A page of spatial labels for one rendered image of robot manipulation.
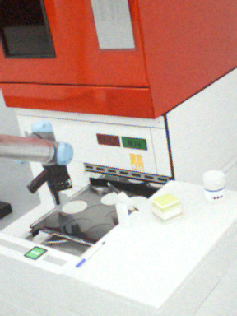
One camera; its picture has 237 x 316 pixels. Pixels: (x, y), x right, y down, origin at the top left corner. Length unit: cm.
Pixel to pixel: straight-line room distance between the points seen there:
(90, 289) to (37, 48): 101
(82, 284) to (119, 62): 77
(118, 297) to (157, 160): 68
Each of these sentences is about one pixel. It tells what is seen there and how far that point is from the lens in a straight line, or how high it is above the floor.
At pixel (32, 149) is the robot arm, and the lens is 146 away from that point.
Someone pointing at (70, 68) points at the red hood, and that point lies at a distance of 185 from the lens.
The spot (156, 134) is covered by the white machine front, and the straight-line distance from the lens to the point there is 176.
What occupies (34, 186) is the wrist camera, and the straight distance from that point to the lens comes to 178.
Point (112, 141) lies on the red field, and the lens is 190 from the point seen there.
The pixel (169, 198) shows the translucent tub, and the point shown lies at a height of 103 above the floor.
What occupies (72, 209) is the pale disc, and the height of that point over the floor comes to 90.
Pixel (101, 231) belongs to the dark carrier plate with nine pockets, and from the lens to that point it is 169.
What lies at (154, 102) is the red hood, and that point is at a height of 128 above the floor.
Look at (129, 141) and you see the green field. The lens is 185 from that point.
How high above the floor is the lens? 177
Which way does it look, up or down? 27 degrees down
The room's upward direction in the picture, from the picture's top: 10 degrees counter-clockwise
